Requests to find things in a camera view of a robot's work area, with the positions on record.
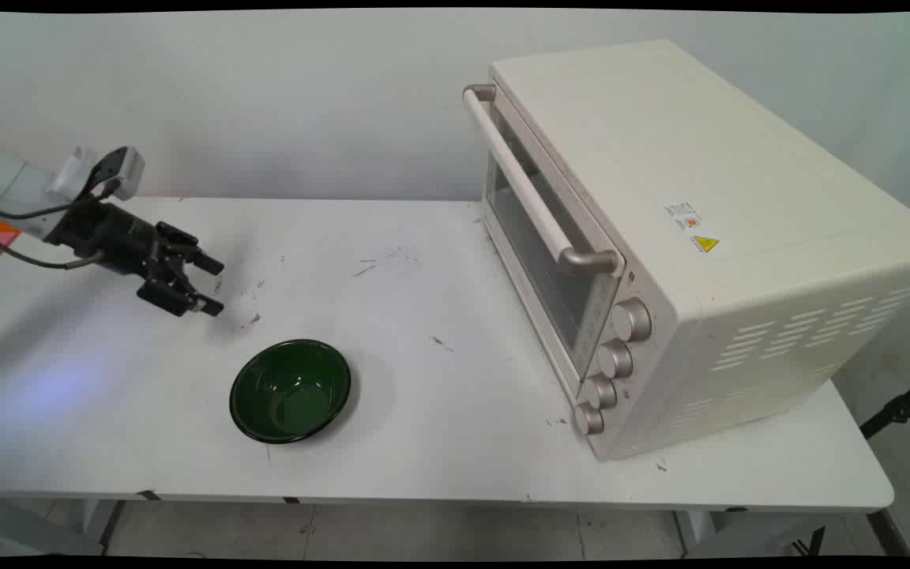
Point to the dark green bowl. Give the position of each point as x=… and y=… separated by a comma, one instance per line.
x=291, y=391

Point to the silver oven knob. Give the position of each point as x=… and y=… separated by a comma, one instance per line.
x=615, y=359
x=602, y=392
x=631, y=319
x=589, y=419

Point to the white table leg frame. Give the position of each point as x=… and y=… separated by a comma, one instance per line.
x=739, y=533

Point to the cream toaster oven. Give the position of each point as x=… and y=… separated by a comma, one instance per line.
x=739, y=237

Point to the glass oven door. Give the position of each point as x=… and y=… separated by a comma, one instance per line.
x=538, y=261

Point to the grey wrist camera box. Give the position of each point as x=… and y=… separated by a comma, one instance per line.
x=117, y=170

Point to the yellow warning sticker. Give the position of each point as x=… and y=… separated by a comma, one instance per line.
x=705, y=244

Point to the black tripod stand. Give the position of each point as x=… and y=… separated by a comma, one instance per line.
x=897, y=411

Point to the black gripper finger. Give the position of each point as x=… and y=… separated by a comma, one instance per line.
x=174, y=296
x=186, y=246

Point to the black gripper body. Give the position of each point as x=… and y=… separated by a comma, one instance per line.
x=111, y=229

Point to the white label sticker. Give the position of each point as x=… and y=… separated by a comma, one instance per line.
x=682, y=216

